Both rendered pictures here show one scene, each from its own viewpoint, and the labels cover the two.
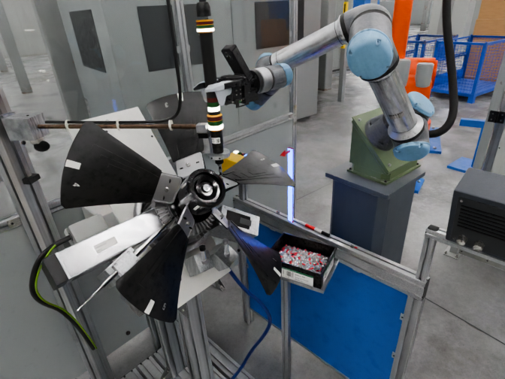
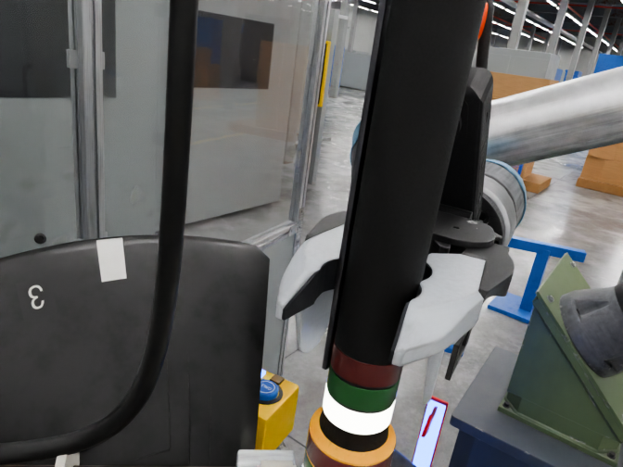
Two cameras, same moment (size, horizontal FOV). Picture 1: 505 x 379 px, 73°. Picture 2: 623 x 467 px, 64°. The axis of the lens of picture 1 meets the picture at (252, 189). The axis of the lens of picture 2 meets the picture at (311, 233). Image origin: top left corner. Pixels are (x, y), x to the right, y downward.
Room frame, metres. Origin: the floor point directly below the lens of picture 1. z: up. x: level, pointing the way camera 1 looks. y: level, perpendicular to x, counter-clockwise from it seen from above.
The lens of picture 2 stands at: (0.78, 0.20, 1.57)
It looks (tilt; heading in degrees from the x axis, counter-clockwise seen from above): 20 degrees down; 340
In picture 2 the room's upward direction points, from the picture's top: 8 degrees clockwise
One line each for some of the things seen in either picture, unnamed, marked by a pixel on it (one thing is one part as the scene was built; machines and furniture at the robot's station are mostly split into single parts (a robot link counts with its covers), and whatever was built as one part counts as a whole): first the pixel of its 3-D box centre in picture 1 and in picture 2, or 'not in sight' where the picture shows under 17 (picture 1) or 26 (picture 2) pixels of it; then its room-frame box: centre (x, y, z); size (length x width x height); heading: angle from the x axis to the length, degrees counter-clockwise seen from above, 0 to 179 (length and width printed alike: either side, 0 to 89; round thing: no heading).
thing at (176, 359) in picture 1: (160, 296); not in sight; (1.10, 0.43, 0.58); 0.09 x 0.05 x 1.15; 135
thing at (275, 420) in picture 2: (241, 168); (238, 407); (1.42, 0.05, 1.02); 0.16 x 0.10 x 0.11; 45
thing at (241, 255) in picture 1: (244, 271); not in sight; (1.44, 0.07, 0.39); 0.04 x 0.04 x 0.78; 45
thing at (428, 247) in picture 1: (427, 253); not in sight; (0.83, -0.53, 0.96); 0.03 x 0.03 x 0.20; 45
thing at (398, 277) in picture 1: (311, 237); not in sight; (1.13, -0.23, 0.82); 0.90 x 0.04 x 0.08; 45
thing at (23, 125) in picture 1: (24, 126); not in sight; (1.07, 0.71, 1.37); 0.10 x 0.07 x 0.09; 80
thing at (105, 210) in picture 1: (103, 216); not in sight; (1.23, 0.64, 0.92); 0.17 x 0.16 x 0.11; 45
